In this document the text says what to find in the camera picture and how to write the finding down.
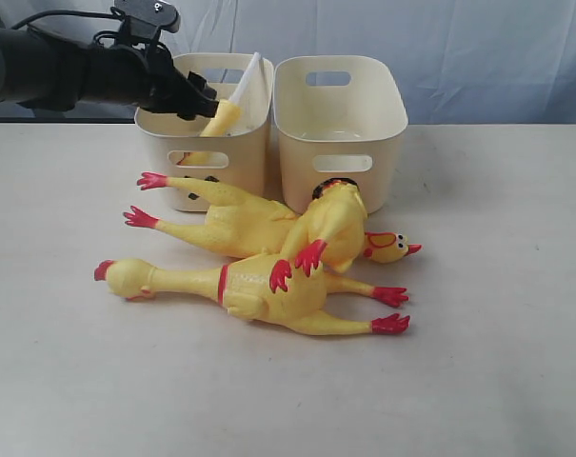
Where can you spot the yellow chicken facing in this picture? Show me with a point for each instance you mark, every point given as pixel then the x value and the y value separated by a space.
pixel 240 224
pixel 242 289

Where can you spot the cream bin marked O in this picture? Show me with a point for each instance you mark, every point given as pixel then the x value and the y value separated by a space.
pixel 337 116

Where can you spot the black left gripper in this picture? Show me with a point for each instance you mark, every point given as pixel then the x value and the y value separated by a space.
pixel 146 79

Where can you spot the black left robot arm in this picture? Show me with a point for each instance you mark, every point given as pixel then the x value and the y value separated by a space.
pixel 42 71

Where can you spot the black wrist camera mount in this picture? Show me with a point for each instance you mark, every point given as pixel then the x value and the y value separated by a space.
pixel 146 19

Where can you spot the headless yellow rubber chicken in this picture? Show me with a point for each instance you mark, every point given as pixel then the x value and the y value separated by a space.
pixel 331 231

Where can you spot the cream bin marked X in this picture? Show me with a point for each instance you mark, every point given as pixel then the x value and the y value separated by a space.
pixel 235 155

